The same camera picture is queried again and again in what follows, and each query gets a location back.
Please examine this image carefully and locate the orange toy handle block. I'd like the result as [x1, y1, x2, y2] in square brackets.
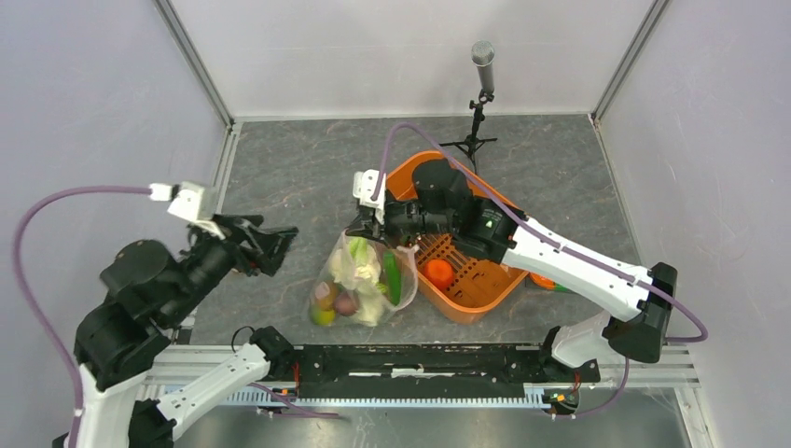
[528, 273, 570, 292]

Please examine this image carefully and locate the orange plastic basket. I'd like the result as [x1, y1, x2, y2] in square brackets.
[386, 150, 528, 325]

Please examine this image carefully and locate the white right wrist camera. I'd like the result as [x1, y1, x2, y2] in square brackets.
[352, 169, 386, 224]

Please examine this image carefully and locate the black microphone tripod stand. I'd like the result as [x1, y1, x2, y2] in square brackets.
[440, 90, 498, 174]

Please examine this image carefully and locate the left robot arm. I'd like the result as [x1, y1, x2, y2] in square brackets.
[54, 215, 298, 447]

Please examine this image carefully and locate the yellow green toy mango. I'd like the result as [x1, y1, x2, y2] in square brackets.
[310, 308, 336, 327]

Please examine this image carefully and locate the grey microphone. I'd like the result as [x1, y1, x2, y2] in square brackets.
[471, 40, 495, 95]

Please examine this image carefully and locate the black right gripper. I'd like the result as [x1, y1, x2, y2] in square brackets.
[345, 193, 455, 249]

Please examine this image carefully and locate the white toy cabbage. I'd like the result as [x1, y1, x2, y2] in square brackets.
[326, 235, 388, 327]

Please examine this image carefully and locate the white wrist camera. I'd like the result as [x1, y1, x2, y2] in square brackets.
[149, 181, 226, 240]
[352, 169, 386, 224]

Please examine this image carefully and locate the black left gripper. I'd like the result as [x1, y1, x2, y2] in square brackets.
[166, 209, 303, 322]

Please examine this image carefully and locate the green toy cucumber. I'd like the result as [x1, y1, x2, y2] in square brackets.
[382, 250, 402, 307]

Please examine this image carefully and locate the small yellow toy fruit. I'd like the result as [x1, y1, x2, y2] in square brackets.
[313, 281, 340, 311]

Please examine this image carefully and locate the orange toy carrot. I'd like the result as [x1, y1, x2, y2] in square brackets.
[423, 259, 455, 290]

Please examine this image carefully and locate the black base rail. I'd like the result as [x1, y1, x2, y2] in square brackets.
[142, 341, 702, 413]

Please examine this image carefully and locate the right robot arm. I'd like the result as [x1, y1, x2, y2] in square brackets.
[347, 159, 677, 381]

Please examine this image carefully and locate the clear dotted zip top bag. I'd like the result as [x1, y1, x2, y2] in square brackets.
[308, 233, 420, 327]

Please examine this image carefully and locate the dark red toy fruit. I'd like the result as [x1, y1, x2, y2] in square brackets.
[333, 291, 360, 317]

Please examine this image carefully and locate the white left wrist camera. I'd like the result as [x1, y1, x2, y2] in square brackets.
[149, 181, 226, 240]

